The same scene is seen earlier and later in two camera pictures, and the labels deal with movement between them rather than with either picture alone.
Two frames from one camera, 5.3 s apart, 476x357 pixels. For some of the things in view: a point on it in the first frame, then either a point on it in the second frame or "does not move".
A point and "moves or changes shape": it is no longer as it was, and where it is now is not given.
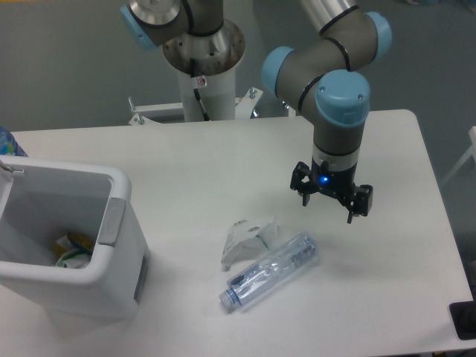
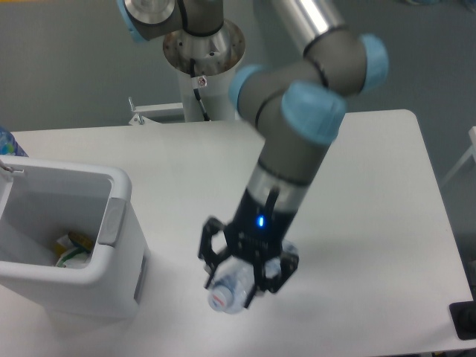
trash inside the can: (75, 251) does not move
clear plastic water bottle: (299, 253) moves or changes shape
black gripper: (339, 183) -> (255, 230)
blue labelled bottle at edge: (9, 146) does not move
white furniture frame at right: (472, 151) does not move
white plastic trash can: (41, 201) does not move
